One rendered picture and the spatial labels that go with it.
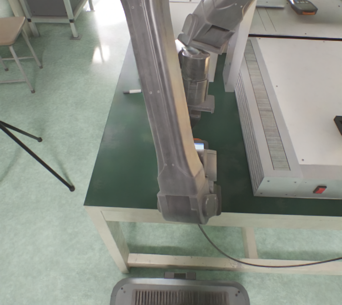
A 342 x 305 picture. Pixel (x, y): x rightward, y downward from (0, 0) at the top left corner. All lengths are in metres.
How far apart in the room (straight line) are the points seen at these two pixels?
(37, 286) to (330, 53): 1.60
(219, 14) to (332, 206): 0.56
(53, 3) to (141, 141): 2.30
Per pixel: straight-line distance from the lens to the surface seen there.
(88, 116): 2.00
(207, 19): 0.50
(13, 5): 2.98
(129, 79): 1.03
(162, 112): 0.35
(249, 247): 1.33
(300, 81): 0.95
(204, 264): 1.26
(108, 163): 0.77
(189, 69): 0.54
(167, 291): 1.12
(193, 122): 0.59
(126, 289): 1.13
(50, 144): 1.91
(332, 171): 0.72
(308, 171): 0.70
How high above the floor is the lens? 1.37
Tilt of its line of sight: 49 degrees down
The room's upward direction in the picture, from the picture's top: 1 degrees clockwise
